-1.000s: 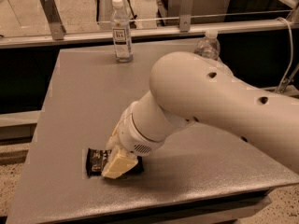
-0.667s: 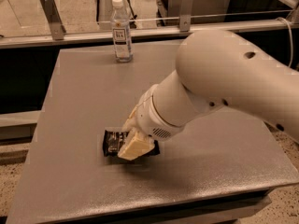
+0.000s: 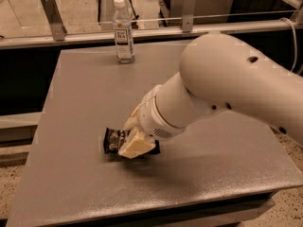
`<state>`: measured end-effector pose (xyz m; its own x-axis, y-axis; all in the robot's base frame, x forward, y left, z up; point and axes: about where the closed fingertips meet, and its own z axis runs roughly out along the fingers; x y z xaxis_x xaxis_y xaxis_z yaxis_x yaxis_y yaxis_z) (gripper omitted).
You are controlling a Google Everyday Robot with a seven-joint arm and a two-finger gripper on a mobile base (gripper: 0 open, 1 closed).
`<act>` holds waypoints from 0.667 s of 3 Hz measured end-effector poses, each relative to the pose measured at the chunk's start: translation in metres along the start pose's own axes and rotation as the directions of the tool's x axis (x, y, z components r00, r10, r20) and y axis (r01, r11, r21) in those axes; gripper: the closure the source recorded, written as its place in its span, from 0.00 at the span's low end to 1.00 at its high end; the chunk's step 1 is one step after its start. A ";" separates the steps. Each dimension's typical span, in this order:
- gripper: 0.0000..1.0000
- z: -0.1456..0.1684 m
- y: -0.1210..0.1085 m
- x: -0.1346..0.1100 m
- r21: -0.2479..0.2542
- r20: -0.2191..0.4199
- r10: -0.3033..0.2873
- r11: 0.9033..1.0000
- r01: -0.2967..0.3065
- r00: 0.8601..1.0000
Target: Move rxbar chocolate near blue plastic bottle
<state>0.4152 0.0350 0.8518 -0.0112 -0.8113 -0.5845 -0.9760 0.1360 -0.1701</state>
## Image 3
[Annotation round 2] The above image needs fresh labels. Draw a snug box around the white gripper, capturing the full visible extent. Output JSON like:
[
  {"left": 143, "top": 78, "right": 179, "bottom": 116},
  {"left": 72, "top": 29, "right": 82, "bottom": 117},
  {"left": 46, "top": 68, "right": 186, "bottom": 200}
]
[{"left": 118, "top": 85, "right": 185, "bottom": 159}]

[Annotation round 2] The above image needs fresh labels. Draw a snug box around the black rxbar chocolate wrapper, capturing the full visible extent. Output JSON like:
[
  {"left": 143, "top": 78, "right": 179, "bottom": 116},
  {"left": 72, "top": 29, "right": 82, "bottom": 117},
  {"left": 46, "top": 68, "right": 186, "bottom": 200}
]
[{"left": 103, "top": 129, "right": 160, "bottom": 155}]

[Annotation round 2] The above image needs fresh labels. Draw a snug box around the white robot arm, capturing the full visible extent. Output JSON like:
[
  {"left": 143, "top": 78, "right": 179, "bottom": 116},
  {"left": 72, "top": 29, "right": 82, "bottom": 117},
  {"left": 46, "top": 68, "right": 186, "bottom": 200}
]
[{"left": 118, "top": 33, "right": 303, "bottom": 159}]

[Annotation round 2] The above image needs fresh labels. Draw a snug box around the tea bottle with white label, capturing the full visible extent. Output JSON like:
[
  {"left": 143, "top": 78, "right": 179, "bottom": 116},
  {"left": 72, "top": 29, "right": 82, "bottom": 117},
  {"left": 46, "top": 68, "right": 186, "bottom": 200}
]
[{"left": 113, "top": 0, "right": 134, "bottom": 63}]

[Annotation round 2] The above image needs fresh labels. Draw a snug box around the right metal rail bracket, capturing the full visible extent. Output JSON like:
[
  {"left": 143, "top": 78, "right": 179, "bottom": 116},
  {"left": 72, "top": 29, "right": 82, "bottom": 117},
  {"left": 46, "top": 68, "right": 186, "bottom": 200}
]
[{"left": 182, "top": 0, "right": 196, "bottom": 32}]

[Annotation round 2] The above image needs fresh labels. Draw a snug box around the metal rail bracket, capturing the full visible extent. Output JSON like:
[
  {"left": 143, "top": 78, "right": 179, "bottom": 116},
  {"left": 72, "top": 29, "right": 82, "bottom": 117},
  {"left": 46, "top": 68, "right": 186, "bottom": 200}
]
[
  {"left": 40, "top": 0, "right": 67, "bottom": 42},
  {"left": 182, "top": 0, "right": 196, "bottom": 32}
]

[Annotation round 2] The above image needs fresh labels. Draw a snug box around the left metal rail bracket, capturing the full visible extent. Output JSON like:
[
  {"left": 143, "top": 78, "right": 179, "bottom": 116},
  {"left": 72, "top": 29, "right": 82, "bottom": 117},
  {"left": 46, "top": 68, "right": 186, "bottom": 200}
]
[{"left": 40, "top": 0, "right": 67, "bottom": 42}]

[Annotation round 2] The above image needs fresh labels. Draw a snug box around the horizontal metal rail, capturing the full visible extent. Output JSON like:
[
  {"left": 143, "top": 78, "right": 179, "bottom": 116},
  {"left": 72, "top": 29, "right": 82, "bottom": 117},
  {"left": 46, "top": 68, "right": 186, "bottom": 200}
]
[{"left": 0, "top": 19, "right": 303, "bottom": 50}]

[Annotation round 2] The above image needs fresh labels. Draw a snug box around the white cable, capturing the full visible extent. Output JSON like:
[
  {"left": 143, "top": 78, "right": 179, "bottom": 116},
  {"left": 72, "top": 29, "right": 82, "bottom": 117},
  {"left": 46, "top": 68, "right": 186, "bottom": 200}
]
[{"left": 279, "top": 16, "right": 299, "bottom": 73}]

